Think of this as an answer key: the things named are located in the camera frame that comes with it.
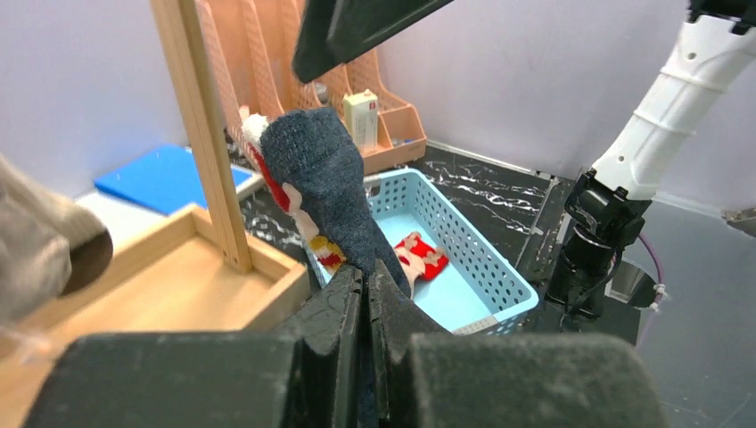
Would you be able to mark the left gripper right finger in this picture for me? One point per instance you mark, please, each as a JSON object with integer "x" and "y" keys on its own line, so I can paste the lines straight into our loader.
{"x": 394, "y": 320}

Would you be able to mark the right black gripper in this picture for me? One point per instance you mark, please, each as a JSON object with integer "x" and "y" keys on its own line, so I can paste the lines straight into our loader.
{"x": 335, "y": 32}

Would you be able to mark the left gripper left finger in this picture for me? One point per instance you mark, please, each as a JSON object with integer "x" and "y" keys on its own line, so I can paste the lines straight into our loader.
{"x": 322, "y": 386}

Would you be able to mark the navy sock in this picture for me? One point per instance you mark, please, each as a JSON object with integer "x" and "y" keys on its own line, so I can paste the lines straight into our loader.
{"x": 315, "y": 173}

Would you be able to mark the red sock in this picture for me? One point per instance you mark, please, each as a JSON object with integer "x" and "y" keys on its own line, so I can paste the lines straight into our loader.
{"x": 50, "y": 246}

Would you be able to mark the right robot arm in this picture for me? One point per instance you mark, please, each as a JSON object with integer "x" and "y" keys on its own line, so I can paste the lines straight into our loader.
{"x": 715, "y": 44}

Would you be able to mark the pink desk file organizer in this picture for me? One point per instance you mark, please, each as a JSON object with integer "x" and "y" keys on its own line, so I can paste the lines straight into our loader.
{"x": 251, "y": 44}

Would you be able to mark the white small box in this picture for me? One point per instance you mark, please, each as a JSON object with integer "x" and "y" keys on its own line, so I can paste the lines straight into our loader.
{"x": 360, "y": 113}

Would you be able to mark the light blue plastic basket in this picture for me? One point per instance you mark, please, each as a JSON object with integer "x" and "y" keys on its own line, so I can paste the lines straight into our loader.
{"x": 478, "y": 291}

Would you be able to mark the wooden clothes rack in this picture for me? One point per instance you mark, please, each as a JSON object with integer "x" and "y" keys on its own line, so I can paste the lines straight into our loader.
{"x": 198, "y": 269}

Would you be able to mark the blue folder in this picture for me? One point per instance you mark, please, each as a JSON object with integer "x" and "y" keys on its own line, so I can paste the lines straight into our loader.
{"x": 163, "y": 180}

